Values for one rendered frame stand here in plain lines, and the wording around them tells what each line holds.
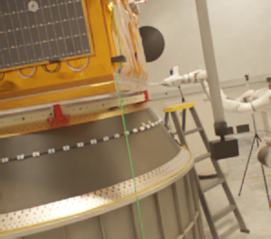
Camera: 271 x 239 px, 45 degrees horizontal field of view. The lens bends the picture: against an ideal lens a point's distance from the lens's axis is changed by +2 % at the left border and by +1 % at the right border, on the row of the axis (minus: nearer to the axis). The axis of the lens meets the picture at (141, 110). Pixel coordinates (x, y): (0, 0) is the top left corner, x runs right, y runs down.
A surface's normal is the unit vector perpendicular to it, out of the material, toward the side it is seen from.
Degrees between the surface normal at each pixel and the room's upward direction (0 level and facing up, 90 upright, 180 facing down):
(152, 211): 90
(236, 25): 90
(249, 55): 90
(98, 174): 62
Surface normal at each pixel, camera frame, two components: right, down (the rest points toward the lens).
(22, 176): 0.01, -0.44
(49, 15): -0.10, 0.06
